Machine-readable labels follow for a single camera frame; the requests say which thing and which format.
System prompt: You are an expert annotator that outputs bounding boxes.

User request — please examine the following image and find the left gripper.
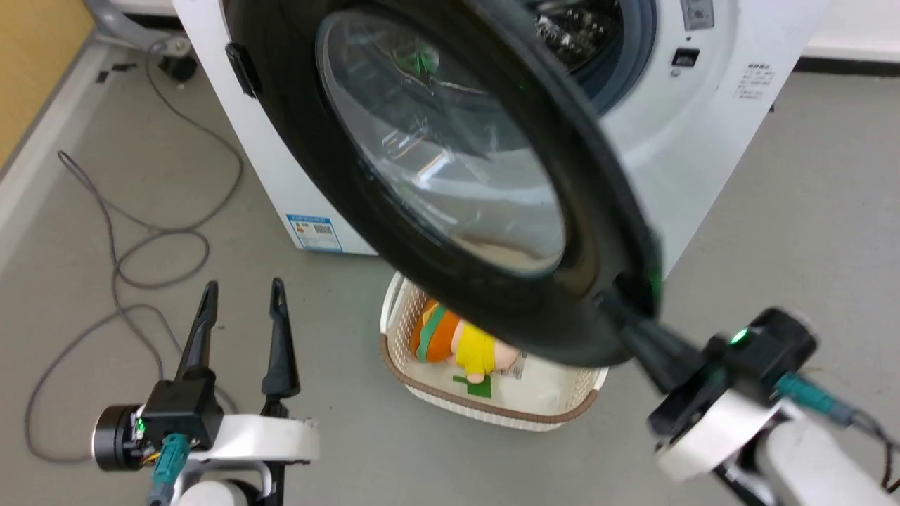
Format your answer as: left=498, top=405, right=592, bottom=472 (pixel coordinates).
left=93, top=278, right=319, bottom=472

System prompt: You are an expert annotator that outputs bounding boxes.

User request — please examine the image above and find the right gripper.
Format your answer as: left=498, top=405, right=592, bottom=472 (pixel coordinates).
left=594, top=288, right=821, bottom=484

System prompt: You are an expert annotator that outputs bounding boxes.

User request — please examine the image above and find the black round glass washer door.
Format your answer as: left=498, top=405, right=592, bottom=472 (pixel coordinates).
left=224, top=0, right=664, bottom=368

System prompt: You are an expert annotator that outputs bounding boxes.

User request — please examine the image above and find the white front-load washing machine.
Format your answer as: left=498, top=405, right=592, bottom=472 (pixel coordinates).
left=172, top=0, right=834, bottom=279

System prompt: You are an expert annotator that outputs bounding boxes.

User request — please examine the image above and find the blue energy label sticker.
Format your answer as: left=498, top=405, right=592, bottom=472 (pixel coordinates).
left=285, top=213, right=344, bottom=253

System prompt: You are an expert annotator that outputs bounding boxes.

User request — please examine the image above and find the white laundry basket brown rim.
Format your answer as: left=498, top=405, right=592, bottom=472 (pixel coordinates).
left=380, top=271, right=610, bottom=432

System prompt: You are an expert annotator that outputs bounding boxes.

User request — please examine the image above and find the green patch in basket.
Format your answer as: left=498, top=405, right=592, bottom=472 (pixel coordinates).
left=452, top=375, right=494, bottom=400

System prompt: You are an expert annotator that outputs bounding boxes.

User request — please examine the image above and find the orange and yellow doll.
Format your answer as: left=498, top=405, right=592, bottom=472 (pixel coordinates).
left=410, top=299, right=522, bottom=384

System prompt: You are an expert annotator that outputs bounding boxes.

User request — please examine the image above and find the grey stand leg with caster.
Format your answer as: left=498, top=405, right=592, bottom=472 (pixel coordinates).
left=83, top=0, right=199, bottom=83

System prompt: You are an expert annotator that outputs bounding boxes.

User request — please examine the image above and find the left arm teal plug cable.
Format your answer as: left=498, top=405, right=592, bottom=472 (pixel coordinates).
left=146, top=433, right=191, bottom=506

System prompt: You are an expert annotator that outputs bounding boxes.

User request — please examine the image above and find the arm teal plug cable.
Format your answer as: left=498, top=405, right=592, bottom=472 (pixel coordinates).
left=146, top=433, right=191, bottom=506
left=776, top=372, right=900, bottom=494

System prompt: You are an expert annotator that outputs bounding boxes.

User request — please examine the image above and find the grey floor cable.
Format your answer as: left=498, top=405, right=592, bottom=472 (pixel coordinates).
left=25, top=41, right=245, bottom=465

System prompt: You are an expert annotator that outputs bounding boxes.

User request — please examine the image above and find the right arm teal plug cable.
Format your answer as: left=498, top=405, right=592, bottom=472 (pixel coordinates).
left=776, top=372, right=900, bottom=494

